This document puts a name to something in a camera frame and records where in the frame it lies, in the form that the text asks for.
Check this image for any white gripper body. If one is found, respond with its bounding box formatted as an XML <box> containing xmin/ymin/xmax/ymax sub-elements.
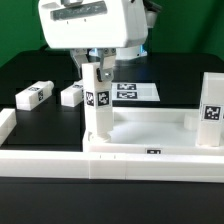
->
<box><xmin>38</xmin><ymin>0</ymin><xmax>148</xmax><ymax>49</ymax></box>

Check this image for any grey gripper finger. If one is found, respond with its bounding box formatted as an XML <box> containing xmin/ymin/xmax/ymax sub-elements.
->
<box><xmin>97</xmin><ymin>48</ymin><xmax>116</xmax><ymax>82</ymax></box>
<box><xmin>70</xmin><ymin>48</ymin><xmax>88</xmax><ymax>75</ymax></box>

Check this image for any white desk top tray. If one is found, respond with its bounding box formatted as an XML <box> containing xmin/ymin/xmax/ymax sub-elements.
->
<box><xmin>83</xmin><ymin>107</ymin><xmax>224</xmax><ymax>156</ymax></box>

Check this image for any printed marker sheet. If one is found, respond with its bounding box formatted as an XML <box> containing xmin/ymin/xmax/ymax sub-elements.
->
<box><xmin>112</xmin><ymin>82</ymin><xmax>160</xmax><ymax>102</ymax></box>

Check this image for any white U-shaped fence frame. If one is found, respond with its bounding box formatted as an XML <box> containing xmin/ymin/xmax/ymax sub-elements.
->
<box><xmin>0</xmin><ymin>107</ymin><xmax>224</xmax><ymax>184</ymax></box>

